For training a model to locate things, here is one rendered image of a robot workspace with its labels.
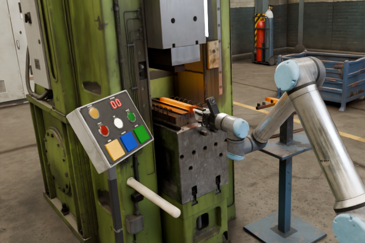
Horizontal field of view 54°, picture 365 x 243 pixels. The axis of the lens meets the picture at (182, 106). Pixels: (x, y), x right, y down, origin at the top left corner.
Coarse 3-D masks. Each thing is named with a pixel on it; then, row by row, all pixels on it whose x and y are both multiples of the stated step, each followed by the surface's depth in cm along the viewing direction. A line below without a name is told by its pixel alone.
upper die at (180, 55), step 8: (152, 48) 202; (168, 48) 189; (176, 48) 189; (184, 48) 193; (192, 48) 196; (152, 56) 203; (160, 56) 197; (168, 56) 191; (176, 56) 190; (184, 56) 194; (192, 56) 197; (168, 64) 192; (176, 64) 191
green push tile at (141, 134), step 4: (136, 128) 165; (140, 128) 167; (136, 132) 164; (140, 132) 166; (144, 132) 168; (136, 136) 163; (140, 136) 165; (144, 136) 167; (148, 136) 169; (140, 140) 163; (144, 140) 166
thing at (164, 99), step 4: (160, 100) 227; (164, 100) 223; (168, 100) 219; (172, 100) 219; (176, 100) 218; (172, 104) 217; (176, 104) 214; (180, 104) 210; (184, 104) 209; (188, 104) 209; (188, 108) 204; (192, 108) 202; (196, 108) 199; (200, 108) 197; (204, 108) 197
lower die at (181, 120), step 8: (152, 104) 224; (160, 104) 223; (168, 104) 218; (152, 112) 217; (160, 112) 209; (168, 112) 208; (176, 112) 204; (184, 112) 203; (192, 112) 205; (176, 120) 198; (184, 120) 202; (192, 120) 206
